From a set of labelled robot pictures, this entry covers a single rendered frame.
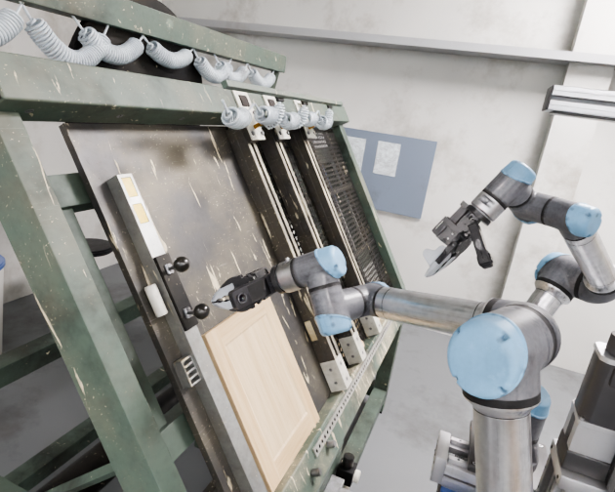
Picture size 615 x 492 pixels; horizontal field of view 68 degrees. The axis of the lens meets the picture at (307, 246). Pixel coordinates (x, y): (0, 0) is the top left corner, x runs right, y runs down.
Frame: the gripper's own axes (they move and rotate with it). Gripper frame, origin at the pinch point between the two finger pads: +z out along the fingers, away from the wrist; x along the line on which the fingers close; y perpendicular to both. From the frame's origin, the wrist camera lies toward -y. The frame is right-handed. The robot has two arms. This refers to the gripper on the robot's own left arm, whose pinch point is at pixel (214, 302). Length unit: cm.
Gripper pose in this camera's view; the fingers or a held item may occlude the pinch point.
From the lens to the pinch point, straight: 117.8
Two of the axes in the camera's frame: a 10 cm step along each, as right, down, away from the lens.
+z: -8.5, 3.0, 4.3
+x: -3.7, -9.3, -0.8
